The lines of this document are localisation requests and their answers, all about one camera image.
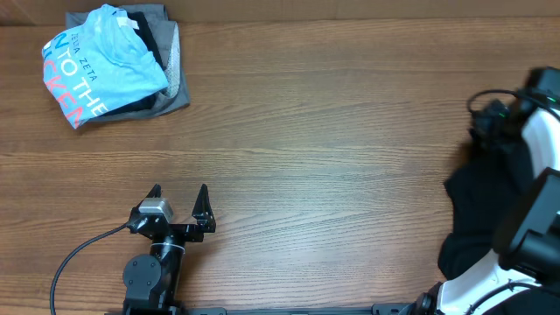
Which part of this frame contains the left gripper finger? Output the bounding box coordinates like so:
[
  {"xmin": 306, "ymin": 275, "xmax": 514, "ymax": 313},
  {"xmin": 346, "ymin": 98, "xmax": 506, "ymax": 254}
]
[
  {"xmin": 192, "ymin": 184, "xmax": 214, "ymax": 220},
  {"xmin": 146, "ymin": 184, "xmax": 162, "ymax": 199}
]

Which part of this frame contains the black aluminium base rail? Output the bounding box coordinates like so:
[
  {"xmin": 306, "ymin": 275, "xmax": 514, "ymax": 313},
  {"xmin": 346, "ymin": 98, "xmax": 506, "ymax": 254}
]
[{"xmin": 104, "ymin": 302, "xmax": 421, "ymax": 315}]

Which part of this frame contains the light blue printed t-shirt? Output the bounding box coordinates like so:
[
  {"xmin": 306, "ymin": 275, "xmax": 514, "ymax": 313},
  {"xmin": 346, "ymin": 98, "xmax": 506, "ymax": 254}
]
[{"xmin": 42, "ymin": 4, "xmax": 169, "ymax": 129}]

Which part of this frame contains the folded black garment in stack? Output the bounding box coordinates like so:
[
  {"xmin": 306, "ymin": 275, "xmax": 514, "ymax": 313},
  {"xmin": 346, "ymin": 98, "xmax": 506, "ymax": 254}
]
[{"xmin": 104, "ymin": 12, "xmax": 163, "ymax": 116}]

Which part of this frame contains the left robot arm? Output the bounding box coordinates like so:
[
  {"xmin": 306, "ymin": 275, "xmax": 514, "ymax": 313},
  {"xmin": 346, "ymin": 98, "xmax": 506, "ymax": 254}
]
[{"xmin": 122, "ymin": 185, "xmax": 216, "ymax": 314}]

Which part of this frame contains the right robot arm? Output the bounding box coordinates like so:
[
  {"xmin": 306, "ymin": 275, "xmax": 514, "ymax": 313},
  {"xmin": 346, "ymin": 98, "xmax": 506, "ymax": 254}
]
[{"xmin": 402, "ymin": 66, "xmax": 559, "ymax": 314}]

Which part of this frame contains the black t-shirt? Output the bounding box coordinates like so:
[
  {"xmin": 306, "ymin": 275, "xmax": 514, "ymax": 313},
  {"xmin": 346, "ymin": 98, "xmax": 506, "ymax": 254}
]
[{"xmin": 437, "ymin": 142, "xmax": 534, "ymax": 280}]

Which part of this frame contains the folded grey garment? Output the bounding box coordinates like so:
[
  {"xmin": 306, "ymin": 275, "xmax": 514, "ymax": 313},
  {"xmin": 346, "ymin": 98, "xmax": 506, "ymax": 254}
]
[{"xmin": 66, "ymin": 4, "xmax": 190, "ymax": 123}]

